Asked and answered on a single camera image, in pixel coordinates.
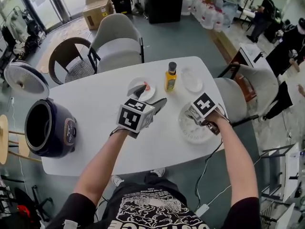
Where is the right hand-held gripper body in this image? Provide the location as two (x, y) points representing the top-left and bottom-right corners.
(183, 92), (226, 136)

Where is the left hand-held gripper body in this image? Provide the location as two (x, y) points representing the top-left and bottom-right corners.
(109, 97), (157, 140)

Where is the white perforated steamer tray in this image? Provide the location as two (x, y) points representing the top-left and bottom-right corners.
(178, 103), (226, 145)

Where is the person's right forearm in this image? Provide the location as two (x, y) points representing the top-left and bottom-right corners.
(209, 111), (259, 208)

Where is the person's left forearm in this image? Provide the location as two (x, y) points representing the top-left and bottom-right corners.
(73, 129), (131, 206)

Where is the white plate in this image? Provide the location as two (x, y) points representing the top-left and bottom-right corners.
(128, 77), (157, 102)

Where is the yellow bottle black cap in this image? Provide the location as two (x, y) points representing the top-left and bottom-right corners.
(164, 61), (178, 93)

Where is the grey upholstered chair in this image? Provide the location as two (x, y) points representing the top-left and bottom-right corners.
(213, 62), (279, 126)
(89, 13), (145, 73)

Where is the person's right white sneaker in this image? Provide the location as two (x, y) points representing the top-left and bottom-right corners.
(150, 167), (166, 178)

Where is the person's white sneaker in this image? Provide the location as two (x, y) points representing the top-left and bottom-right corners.
(150, 167), (166, 178)
(111, 175), (124, 186)

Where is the person's left white sneaker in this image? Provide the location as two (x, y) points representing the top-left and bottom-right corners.
(111, 175), (124, 186)

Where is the dark rice cooker white lid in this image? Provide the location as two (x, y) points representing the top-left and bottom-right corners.
(3, 59), (78, 159)

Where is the brown round-back chair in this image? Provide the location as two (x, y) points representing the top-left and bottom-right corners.
(48, 37), (101, 85)

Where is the large cardboard box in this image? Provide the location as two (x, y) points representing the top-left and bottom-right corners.
(82, 0), (114, 31)

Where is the flattened cardboard sheet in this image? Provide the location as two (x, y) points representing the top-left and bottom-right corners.
(35, 22), (96, 73)

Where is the black cabinet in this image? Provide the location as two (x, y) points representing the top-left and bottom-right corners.
(146, 0), (184, 25)

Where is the black bin yellow lid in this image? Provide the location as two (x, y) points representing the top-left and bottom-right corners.
(110, 0), (133, 14)

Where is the row of water jugs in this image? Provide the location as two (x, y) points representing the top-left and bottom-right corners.
(182, 0), (231, 32)

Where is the person's black printed t-shirt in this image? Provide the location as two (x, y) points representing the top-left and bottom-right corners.
(46, 173), (262, 229)

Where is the white metal rack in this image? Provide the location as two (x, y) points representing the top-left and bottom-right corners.
(261, 142), (301, 229)

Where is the round wooden side table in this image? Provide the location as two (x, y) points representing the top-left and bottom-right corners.
(0, 114), (42, 164)

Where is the clothes rack with garments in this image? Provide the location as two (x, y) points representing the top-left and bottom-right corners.
(2, 6), (46, 57)

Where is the red cloth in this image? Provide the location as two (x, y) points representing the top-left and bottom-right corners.
(16, 205), (31, 218)

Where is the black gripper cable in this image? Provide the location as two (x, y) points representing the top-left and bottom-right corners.
(194, 139), (224, 207)

